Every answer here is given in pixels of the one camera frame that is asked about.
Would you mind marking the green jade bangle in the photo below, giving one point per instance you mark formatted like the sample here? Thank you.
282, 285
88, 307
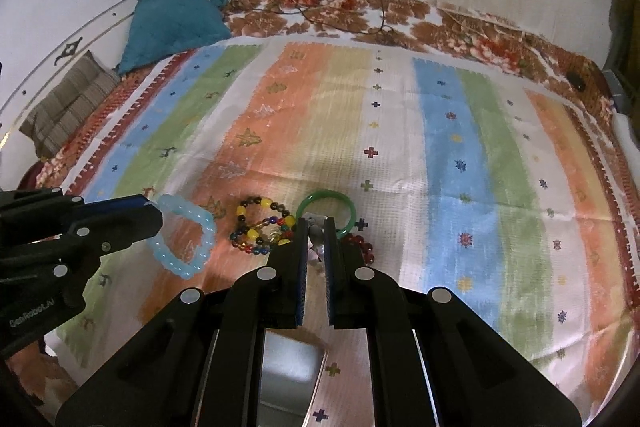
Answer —
323, 204

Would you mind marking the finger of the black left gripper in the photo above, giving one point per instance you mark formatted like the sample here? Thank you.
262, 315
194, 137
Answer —
107, 234
51, 206

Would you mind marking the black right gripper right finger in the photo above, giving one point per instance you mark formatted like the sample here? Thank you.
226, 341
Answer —
433, 360

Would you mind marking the silver metal tin box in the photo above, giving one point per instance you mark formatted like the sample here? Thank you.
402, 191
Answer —
290, 378

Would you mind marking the striped colourful cloth mat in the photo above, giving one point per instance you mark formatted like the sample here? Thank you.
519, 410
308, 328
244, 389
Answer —
509, 191

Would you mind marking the grey striped folded cloth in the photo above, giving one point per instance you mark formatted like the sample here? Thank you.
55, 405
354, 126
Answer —
68, 105

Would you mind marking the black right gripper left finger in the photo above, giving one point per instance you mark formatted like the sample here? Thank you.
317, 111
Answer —
198, 362

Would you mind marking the white bolster object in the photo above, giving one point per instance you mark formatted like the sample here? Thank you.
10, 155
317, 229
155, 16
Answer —
624, 135

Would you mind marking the teal blue pillow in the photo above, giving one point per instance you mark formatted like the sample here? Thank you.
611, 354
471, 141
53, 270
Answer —
161, 28

